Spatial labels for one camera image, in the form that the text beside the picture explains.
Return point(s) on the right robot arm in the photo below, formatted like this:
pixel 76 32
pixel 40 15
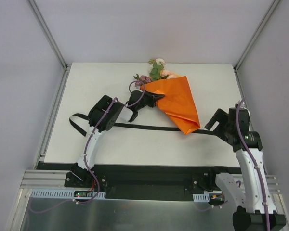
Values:
pixel 254 207

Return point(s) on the right white slotted cable duct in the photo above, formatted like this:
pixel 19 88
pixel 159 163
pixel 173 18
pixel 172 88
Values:
pixel 206 197

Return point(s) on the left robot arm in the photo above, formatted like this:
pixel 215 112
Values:
pixel 101 118

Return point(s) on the orange wrapping paper sheet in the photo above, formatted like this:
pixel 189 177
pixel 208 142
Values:
pixel 178 102

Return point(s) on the aluminium frame post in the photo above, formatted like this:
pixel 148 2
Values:
pixel 47 33
pixel 259 29

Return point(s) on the white slotted cable duct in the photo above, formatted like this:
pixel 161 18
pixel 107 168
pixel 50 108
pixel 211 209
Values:
pixel 206 197
pixel 66 194

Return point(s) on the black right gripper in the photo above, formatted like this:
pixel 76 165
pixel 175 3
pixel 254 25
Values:
pixel 220 123

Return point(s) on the black ribbon with gold text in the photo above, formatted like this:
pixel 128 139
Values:
pixel 134 126

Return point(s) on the right aluminium frame post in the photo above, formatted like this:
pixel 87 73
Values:
pixel 259 29

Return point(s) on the mauve fake rose stem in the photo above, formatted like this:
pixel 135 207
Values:
pixel 140 80

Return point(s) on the left white slotted cable duct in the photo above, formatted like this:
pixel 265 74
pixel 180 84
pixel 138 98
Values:
pixel 66 194

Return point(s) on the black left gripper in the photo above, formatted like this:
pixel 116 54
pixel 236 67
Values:
pixel 144 99

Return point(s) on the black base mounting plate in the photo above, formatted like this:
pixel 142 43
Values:
pixel 162 183

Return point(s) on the left aluminium frame post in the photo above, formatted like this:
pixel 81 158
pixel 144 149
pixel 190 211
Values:
pixel 47 33

